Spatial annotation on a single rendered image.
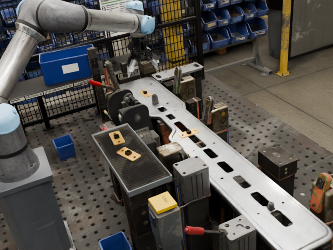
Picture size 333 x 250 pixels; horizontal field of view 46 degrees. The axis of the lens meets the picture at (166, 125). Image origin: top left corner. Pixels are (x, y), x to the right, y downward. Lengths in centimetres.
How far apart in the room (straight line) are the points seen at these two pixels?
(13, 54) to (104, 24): 34
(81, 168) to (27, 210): 68
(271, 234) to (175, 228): 28
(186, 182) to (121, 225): 53
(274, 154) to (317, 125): 223
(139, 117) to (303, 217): 68
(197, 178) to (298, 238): 34
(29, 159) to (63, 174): 68
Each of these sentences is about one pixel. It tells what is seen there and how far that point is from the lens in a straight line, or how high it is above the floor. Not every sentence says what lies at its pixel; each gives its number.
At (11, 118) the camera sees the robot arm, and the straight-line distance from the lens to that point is 134.
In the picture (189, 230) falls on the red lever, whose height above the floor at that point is 113.
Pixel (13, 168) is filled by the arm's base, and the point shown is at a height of 115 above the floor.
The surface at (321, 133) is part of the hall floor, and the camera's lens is 357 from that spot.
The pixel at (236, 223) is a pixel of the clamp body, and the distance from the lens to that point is 115.
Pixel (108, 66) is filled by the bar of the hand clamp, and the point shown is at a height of 120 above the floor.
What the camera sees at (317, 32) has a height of 36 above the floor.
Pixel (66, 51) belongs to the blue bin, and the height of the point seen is 115.
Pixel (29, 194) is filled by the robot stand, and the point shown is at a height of 105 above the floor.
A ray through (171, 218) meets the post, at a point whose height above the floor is 112.
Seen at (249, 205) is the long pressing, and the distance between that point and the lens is 130.
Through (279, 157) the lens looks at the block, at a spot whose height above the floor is 103.
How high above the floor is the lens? 187
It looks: 30 degrees down
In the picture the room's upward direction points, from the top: 7 degrees counter-clockwise
